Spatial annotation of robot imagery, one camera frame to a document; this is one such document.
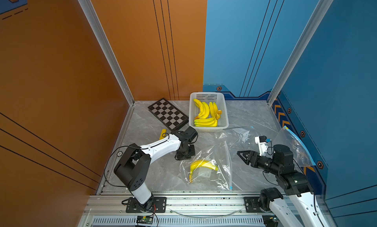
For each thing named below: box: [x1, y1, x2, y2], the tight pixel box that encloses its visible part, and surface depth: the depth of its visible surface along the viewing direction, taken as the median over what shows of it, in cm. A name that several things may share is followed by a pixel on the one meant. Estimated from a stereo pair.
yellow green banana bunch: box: [208, 101, 223, 120], surface depth 113 cm
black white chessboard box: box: [147, 97, 189, 132], surface depth 111 cm
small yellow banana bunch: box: [188, 159, 219, 184], surface depth 80 cm
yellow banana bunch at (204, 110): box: [193, 98, 210, 120], surface depth 108 cm
